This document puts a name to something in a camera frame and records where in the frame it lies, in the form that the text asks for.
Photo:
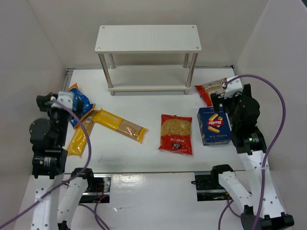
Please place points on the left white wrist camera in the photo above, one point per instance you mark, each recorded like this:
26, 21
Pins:
64, 98

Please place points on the red fusilli bag front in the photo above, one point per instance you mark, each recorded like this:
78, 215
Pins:
175, 134

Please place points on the white two-tier shelf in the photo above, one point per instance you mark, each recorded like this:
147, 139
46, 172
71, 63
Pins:
148, 40

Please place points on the red fusilli bag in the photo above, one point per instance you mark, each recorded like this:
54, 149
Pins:
205, 90
175, 134

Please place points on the red fusilli bag back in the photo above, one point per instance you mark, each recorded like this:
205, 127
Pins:
205, 90

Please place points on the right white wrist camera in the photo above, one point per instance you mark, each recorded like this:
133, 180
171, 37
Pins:
232, 87

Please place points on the blue Barilla rigatoni box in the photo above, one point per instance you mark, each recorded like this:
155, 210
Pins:
214, 126

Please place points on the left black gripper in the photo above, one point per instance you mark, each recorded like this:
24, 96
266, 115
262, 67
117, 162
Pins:
60, 109

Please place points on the yellow spaghetti pack with label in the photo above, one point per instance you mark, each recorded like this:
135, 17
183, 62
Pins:
79, 141

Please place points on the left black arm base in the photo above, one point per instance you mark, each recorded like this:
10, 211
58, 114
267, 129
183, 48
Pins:
99, 191

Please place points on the blue orange pasta bag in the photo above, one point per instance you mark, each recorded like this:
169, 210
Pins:
88, 107

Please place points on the yellow Pastatime spaghetti pack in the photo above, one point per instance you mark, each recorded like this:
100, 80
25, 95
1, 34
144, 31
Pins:
120, 125

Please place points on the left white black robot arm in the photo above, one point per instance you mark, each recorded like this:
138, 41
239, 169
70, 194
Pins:
56, 200

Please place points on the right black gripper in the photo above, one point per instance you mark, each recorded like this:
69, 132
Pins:
230, 100

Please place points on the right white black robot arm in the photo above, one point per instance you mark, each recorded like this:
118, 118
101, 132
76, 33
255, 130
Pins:
260, 208

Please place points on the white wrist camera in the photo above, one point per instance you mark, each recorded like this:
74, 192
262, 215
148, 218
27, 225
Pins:
64, 98
232, 87

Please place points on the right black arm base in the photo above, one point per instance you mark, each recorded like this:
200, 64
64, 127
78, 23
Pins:
207, 189

